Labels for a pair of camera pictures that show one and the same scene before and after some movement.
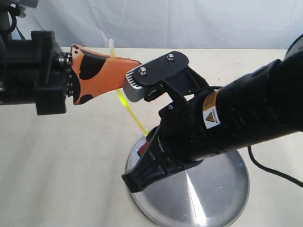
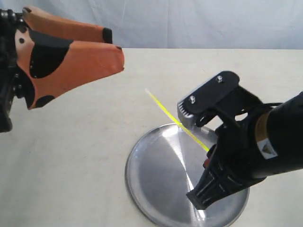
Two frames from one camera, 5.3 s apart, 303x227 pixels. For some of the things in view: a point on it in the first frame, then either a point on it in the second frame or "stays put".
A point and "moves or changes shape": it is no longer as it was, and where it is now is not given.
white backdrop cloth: x=166 y=24 stays put
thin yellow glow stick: x=113 y=56 moves or changes shape
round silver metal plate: x=213 y=193 stays put
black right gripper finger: x=153 y=164 to x=213 y=187
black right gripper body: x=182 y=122 to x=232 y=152
